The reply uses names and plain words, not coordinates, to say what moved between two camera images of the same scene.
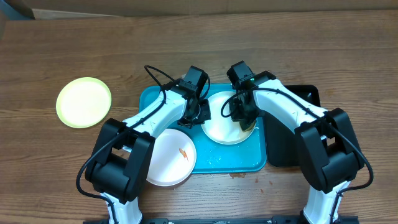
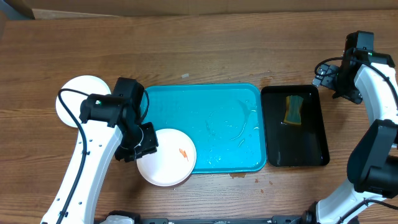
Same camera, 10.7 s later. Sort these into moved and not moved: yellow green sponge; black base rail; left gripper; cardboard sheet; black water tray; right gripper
Moved: yellow green sponge; right gripper; left gripper
Not moved: black water tray; black base rail; cardboard sheet
